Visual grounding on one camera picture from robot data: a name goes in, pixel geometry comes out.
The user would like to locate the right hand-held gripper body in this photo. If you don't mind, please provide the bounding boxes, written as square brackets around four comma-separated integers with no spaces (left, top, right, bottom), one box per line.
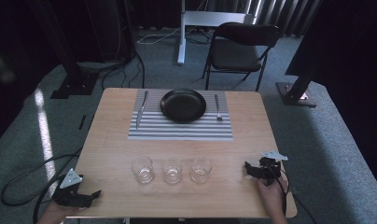
[253,150,289,188]

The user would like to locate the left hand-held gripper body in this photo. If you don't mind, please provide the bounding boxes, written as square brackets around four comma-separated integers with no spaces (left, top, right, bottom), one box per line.
[51,167,95,209]

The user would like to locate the person's left hand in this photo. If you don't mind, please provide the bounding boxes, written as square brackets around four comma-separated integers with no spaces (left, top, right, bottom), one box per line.
[36,200,85,224]

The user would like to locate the person's right hand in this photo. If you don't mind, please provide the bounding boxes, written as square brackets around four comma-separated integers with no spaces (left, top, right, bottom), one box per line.
[256,176,289,220]

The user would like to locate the clear drinking glass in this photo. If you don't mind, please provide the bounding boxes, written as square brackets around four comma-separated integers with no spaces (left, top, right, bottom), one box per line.
[189,156,213,185]
[131,155,155,185]
[161,157,184,185]

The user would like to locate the silver fork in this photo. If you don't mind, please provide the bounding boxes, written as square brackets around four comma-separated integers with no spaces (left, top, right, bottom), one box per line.
[214,93,224,122]

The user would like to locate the small black floor strip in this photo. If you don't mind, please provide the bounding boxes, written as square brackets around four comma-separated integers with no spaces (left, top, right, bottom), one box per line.
[77,114,88,132]

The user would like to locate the grey striped placemat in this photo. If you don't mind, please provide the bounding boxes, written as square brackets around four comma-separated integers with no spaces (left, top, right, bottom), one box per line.
[127,89,234,142]

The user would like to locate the black metal stand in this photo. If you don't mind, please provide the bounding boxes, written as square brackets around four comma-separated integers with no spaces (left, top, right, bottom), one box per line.
[275,66,318,109]
[36,0,101,100]

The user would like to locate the black round plate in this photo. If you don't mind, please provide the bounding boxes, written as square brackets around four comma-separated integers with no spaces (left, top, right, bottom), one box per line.
[160,88,207,124]

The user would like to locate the silver table knife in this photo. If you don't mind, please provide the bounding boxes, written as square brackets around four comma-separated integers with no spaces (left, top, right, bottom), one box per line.
[135,90,149,130]

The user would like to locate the black folding chair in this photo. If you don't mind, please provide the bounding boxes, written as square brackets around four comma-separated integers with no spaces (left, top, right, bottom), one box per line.
[202,21,281,93]

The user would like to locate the grey curtain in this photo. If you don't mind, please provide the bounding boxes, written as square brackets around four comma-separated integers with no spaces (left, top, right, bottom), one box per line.
[245,0,322,38]

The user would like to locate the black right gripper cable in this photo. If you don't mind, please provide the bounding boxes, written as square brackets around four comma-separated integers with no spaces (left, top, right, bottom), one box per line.
[264,159,318,224]

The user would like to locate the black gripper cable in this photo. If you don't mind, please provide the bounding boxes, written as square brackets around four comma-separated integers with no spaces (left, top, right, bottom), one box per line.
[0,148,84,224]
[264,159,318,224]

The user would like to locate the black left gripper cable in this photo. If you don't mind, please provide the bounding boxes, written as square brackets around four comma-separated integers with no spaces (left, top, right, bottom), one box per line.
[0,148,84,224]

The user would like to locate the black floor cables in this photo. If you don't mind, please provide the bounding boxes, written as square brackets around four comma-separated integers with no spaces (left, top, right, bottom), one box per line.
[100,50,147,91]

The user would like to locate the white floor cable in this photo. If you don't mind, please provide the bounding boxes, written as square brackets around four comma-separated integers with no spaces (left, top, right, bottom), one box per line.
[135,27,182,46]

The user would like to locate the white desk frame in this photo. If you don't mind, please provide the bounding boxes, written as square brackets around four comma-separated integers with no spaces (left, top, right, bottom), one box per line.
[176,0,259,66]

